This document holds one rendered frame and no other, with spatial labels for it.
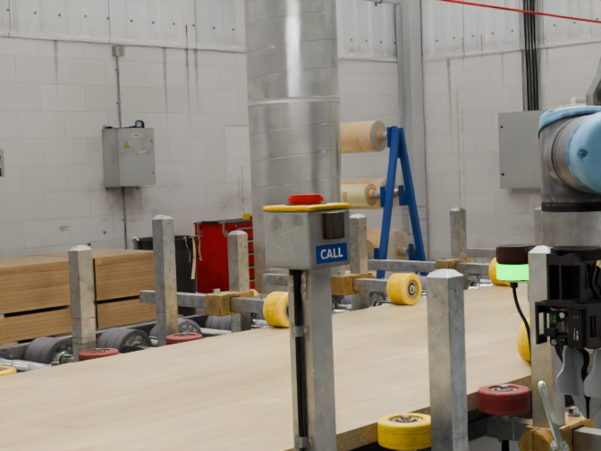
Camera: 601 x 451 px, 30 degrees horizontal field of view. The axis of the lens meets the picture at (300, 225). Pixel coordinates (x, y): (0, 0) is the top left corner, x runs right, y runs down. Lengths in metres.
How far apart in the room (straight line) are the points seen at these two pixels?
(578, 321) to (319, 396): 0.32
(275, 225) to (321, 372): 0.17
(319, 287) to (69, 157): 8.53
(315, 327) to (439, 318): 0.26
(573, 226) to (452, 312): 0.20
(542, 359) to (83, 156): 8.34
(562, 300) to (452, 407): 0.21
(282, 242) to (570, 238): 0.35
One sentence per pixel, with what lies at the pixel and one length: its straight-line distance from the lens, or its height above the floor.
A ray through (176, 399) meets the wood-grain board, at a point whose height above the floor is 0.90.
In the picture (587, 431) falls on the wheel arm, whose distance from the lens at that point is 1.72.
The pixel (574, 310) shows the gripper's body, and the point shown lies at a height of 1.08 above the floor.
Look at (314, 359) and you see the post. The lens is 1.25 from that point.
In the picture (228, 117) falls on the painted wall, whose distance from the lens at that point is 10.92.
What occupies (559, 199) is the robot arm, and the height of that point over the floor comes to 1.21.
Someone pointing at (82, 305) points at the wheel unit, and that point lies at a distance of 2.39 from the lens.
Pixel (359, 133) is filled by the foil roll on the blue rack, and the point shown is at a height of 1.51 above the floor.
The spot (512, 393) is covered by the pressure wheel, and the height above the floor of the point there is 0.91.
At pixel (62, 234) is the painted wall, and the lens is 9.69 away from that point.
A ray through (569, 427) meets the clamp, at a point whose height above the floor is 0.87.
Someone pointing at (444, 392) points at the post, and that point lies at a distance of 1.47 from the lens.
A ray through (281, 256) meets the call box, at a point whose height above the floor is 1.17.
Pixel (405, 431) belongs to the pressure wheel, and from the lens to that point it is 1.56.
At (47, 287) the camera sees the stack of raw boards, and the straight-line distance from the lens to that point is 8.08.
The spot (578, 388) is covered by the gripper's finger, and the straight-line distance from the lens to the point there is 1.45.
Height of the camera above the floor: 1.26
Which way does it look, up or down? 3 degrees down
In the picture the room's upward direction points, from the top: 2 degrees counter-clockwise
